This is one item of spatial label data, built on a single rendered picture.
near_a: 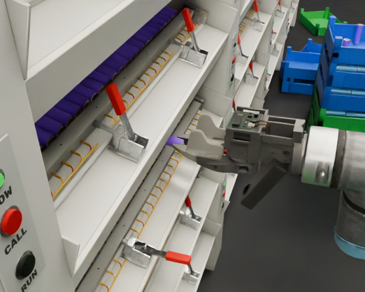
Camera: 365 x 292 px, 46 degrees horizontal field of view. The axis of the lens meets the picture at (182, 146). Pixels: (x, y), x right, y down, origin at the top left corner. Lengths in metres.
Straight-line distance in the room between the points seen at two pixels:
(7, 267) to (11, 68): 0.13
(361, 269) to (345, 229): 0.69
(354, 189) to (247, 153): 0.16
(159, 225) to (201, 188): 0.36
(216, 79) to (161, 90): 0.30
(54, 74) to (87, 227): 0.18
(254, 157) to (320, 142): 0.10
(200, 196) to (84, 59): 0.71
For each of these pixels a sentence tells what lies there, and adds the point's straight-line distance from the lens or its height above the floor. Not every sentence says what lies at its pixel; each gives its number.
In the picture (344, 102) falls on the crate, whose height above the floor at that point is 0.35.
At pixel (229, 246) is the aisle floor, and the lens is 1.39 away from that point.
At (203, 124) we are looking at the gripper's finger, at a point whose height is 0.65.
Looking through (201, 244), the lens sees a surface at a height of 0.16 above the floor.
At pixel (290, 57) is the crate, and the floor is 0.10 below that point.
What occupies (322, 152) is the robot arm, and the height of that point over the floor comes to 0.68.
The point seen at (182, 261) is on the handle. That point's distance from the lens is 0.62.
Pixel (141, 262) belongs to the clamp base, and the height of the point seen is 0.55.
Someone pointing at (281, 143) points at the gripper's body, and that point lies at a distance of 0.67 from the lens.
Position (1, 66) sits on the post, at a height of 0.94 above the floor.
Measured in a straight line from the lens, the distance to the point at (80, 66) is 0.36.
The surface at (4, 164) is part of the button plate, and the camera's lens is 0.28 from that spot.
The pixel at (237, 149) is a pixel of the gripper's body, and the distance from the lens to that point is 0.68.
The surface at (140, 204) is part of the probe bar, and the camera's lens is 0.69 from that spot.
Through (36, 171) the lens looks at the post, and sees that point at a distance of 0.31.
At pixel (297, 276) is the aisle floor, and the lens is 1.36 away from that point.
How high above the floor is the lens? 1.05
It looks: 36 degrees down
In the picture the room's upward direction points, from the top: straight up
